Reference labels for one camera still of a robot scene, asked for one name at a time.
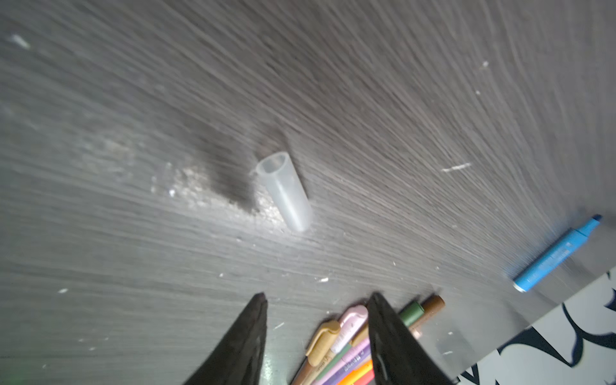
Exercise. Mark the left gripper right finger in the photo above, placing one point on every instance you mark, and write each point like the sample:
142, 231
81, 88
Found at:
396, 355

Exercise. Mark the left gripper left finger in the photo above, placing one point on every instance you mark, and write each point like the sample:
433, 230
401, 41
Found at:
238, 357

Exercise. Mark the pink highlighter pen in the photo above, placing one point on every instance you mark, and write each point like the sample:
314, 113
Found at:
366, 378

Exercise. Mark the clear blue pen cap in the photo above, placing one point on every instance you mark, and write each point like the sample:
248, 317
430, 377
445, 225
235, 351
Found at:
278, 175

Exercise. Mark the blue highlighter pen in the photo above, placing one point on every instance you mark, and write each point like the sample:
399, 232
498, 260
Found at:
555, 255

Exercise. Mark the purple highlighter pen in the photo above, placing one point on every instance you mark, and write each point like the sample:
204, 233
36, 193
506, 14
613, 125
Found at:
348, 363

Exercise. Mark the pink slim pen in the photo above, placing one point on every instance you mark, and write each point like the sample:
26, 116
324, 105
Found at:
344, 365

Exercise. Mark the green cap beige pen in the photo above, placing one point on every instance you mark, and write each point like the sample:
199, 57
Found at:
411, 313

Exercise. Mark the orange highlighter pen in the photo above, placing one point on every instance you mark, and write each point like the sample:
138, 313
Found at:
357, 373

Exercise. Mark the pale pink cap tan pen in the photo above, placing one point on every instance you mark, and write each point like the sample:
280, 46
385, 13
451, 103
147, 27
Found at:
351, 321

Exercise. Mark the brown cap beige pen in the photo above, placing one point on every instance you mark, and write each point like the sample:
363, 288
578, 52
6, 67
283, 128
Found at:
431, 306

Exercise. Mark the gold cap green pen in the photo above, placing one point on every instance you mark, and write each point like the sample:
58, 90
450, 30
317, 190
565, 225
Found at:
359, 342

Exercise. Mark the tan cap brown pen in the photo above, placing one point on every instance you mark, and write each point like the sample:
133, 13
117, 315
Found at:
317, 349

